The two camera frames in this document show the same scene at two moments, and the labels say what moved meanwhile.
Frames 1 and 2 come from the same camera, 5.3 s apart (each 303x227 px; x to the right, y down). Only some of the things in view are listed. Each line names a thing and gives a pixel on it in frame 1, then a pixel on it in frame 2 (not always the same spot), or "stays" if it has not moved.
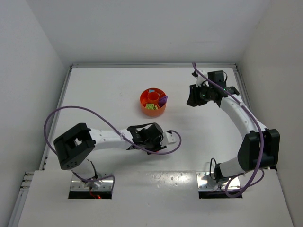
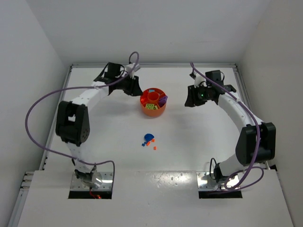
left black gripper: (154, 144) → (132, 85)
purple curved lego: (163, 100) stays
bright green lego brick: (149, 106) stays
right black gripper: (192, 95) stays
